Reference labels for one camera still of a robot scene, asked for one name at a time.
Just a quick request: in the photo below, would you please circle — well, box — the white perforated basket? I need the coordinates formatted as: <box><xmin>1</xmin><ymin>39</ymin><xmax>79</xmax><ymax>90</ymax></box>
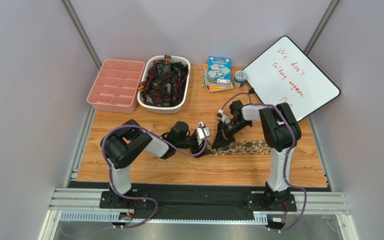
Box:
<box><xmin>137</xmin><ymin>55</ymin><xmax>191</xmax><ymax>114</ymax></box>

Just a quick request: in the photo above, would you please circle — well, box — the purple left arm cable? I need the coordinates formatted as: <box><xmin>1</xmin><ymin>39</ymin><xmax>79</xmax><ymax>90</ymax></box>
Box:
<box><xmin>101</xmin><ymin>121</ymin><xmax>210</xmax><ymax>230</ymax></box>

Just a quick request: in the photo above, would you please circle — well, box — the patterned paisley necktie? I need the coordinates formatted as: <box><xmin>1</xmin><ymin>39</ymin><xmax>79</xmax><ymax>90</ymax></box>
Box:
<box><xmin>207</xmin><ymin>139</ymin><xmax>271</xmax><ymax>156</ymax></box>

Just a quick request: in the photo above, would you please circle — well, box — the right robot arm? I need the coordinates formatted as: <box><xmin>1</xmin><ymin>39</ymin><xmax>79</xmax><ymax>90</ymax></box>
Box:
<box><xmin>211</xmin><ymin>100</ymin><xmax>302</xmax><ymax>209</ymax></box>

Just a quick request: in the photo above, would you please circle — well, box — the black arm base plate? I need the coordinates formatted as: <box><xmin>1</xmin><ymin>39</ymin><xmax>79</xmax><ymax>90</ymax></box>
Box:
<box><xmin>68</xmin><ymin>180</ymin><xmax>331</xmax><ymax>221</ymax></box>

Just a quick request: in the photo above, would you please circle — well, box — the blue packaged book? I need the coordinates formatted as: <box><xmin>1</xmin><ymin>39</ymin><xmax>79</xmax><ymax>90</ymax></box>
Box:
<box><xmin>204</xmin><ymin>55</ymin><xmax>232</xmax><ymax>87</ymax></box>

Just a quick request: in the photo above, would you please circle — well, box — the aluminium rail frame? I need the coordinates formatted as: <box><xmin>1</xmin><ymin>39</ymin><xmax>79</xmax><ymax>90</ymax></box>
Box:
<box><xmin>39</xmin><ymin>182</ymin><xmax>359</xmax><ymax>240</ymax></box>

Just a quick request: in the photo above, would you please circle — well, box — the white dry-erase board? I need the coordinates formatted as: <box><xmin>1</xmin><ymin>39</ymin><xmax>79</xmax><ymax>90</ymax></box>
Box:
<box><xmin>244</xmin><ymin>35</ymin><xmax>341</xmax><ymax>121</ymax></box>

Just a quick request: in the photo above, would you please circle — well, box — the pile of dark ties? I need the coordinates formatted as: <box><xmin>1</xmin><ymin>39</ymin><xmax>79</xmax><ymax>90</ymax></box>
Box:
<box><xmin>139</xmin><ymin>59</ymin><xmax>189</xmax><ymax>108</ymax></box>

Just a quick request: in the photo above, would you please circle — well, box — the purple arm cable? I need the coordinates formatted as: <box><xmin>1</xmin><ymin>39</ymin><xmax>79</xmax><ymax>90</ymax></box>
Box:
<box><xmin>101</xmin><ymin>121</ymin><xmax>210</xmax><ymax>230</ymax></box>
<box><xmin>217</xmin><ymin>92</ymin><xmax>308</xmax><ymax>233</ymax></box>

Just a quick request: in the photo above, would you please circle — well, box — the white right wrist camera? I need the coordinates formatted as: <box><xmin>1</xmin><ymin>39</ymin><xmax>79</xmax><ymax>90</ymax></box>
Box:
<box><xmin>216</xmin><ymin>109</ymin><xmax>231</xmax><ymax>124</ymax></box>

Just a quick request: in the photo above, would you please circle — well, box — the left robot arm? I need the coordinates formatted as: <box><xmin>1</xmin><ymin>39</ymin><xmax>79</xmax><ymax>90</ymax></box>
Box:
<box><xmin>100</xmin><ymin>119</ymin><xmax>211</xmax><ymax>208</ymax></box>

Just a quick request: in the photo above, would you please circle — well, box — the pink divided tray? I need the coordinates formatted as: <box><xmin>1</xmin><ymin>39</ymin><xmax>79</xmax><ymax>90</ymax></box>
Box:
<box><xmin>86</xmin><ymin>59</ymin><xmax>145</xmax><ymax>114</ymax></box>

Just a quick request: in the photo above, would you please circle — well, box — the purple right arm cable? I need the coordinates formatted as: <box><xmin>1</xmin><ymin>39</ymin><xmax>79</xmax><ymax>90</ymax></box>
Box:
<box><xmin>217</xmin><ymin>92</ymin><xmax>308</xmax><ymax>233</ymax></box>

